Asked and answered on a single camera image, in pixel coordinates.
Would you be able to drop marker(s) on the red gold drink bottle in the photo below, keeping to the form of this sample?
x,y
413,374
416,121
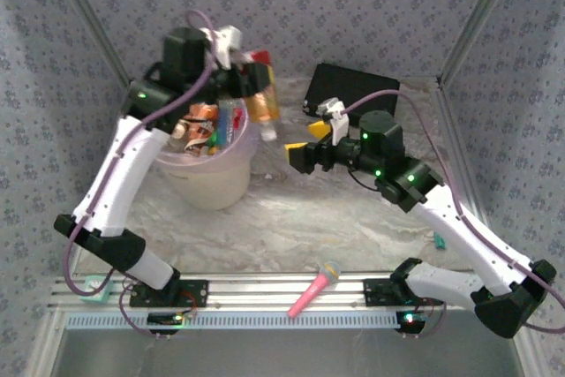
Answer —
x,y
265,105

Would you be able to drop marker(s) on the small clear white-capped bottle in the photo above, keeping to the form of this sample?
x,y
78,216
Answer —
x,y
268,132

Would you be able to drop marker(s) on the clear bottle red white label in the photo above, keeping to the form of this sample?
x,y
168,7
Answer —
x,y
239,118

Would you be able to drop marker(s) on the clear bottle blue cap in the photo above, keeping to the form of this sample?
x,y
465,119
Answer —
x,y
226,123

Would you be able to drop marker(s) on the cream plastic bin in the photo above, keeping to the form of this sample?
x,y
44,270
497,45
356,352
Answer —
x,y
212,183

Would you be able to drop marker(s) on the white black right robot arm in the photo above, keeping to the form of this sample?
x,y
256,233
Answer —
x,y
468,236

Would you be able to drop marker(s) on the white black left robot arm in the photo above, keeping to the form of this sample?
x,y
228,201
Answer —
x,y
119,174

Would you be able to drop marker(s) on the purple plastic bin liner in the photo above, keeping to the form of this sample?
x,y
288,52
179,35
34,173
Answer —
x,y
249,138

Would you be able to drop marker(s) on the black hard case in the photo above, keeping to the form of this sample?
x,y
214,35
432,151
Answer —
x,y
353,85

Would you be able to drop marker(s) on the marbled plastic table cover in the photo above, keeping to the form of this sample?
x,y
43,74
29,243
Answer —
x,y
265,227

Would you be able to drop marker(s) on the small teal object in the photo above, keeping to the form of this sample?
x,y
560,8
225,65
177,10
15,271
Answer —
x,y
438,241

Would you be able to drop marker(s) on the pink toy microphone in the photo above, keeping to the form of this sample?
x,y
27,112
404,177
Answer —
x,y
311,293

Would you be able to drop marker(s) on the small mint green clock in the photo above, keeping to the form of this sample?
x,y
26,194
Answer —
x,y
90,284

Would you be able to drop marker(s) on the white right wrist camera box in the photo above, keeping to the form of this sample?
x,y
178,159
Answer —
x,y
337,123

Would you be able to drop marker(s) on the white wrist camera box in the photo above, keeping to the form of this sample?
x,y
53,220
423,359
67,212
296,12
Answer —
x,y
227,39
337,123

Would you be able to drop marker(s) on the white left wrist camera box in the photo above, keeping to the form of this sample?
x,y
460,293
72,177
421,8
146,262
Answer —
x,y
227,39

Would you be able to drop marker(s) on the aluminium corner post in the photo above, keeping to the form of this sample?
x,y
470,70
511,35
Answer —
x,y
88,15
482,15

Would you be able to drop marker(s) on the aluminium mounting rail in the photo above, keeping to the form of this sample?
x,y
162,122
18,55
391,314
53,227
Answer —
x,y
265,288

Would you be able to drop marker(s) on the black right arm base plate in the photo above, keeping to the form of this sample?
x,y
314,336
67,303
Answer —
x,y
375,293

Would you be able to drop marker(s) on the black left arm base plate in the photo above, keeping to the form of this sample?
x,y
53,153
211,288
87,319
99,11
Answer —
x,y
194,293

